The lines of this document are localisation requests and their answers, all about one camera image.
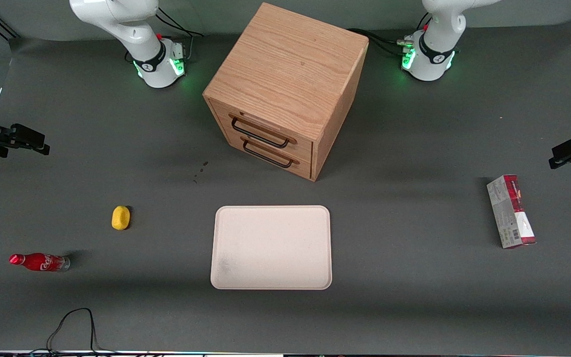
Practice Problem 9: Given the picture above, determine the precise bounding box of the red coke bottle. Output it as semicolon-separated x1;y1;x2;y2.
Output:
9;252;71;273

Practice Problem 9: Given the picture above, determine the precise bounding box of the beige rectangular tray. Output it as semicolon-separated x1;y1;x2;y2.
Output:
210;205;333;291

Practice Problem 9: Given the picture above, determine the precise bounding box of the red plaid cardboard box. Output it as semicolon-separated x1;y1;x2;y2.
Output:
486;174;537;249

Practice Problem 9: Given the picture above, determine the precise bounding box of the yellow lemon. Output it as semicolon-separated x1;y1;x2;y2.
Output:
112;205;131;231

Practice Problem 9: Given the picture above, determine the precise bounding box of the wooden drawer cabinet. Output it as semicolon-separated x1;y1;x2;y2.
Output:
203;2;369;182

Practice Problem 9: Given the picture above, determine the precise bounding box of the wooden drawer front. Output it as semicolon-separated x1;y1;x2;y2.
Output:
209;98;314;162
215;124;314;180

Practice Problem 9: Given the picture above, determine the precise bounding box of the black frame rail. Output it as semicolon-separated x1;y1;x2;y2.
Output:
0;9;19;40

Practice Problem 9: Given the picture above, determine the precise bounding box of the black right arm base cable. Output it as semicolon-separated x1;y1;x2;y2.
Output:
156;7;205;62

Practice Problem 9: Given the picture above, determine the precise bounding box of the black arm base cable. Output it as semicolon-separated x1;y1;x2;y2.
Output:
156;7;205;62
347;12;432;56

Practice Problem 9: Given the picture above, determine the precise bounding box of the thin black table cable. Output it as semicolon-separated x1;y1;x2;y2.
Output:
30;307;117;356

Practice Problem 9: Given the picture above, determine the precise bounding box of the black left arm base cable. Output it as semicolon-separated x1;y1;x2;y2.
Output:
347;12;432;56

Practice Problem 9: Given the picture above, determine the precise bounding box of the black drawer handle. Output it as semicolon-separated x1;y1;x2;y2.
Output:
241;138;300;169
229;114;297;149

